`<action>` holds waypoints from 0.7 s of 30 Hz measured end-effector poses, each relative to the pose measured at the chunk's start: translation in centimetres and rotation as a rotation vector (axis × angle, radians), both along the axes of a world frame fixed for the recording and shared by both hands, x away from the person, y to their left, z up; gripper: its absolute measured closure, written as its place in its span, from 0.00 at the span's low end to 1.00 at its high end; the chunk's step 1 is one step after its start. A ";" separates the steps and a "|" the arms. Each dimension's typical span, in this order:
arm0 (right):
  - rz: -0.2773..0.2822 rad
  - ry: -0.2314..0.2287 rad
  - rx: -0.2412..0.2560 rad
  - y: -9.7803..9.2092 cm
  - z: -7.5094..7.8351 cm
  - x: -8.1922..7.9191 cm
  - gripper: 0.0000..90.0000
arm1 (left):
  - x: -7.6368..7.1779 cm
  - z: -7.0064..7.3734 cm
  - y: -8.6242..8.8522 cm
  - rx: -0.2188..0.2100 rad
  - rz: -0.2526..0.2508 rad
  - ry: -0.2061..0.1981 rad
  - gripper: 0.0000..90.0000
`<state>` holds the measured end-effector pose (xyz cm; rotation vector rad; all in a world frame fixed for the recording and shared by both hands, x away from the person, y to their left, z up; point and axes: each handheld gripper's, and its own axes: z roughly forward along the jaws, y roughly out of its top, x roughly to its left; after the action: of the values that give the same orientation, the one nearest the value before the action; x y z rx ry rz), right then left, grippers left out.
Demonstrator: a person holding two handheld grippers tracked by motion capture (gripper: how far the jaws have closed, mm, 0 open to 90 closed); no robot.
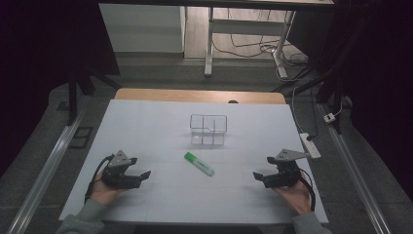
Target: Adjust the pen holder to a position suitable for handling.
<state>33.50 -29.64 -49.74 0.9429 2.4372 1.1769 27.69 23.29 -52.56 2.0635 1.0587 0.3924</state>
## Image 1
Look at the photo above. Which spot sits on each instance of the person's right hand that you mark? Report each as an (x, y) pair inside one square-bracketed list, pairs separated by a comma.
[(295, 196)]

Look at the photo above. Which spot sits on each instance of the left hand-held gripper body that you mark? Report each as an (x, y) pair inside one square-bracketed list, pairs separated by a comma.
[(120, 177)]

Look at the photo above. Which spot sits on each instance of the white desk frame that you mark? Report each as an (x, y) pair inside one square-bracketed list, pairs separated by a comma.
[(246, 26)]

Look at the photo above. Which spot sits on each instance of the black metal stand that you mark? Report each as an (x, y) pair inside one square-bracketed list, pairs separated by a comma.
[(331, 91), (72, 97)]

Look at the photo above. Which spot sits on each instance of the white cabinet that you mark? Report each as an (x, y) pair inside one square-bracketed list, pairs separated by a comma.
[(141, 27)]

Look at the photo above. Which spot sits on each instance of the person's left hand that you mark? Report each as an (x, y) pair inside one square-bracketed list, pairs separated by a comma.
[(104, 192)]

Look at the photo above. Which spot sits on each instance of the aluminium rail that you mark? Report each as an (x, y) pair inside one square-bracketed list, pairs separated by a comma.
[(48, 165), (354, 169)]

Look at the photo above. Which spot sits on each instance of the white power strip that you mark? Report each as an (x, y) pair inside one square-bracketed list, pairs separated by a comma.
[(310, 145)]

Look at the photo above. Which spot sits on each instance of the small white adapter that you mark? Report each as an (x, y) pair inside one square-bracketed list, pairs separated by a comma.
[(329, 117)]

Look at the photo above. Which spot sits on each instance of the clear plastic divided organizer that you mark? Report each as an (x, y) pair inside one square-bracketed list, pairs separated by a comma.
[(208, 130)]

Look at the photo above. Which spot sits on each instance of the white table mat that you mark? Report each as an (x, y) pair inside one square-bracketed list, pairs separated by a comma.
[(201, 198)]

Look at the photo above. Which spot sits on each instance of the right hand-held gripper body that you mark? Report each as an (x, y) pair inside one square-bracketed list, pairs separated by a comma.
[(283, 172)]

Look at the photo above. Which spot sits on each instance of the green highlighter pen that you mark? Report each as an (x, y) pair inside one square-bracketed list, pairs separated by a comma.
[(198, 163)]

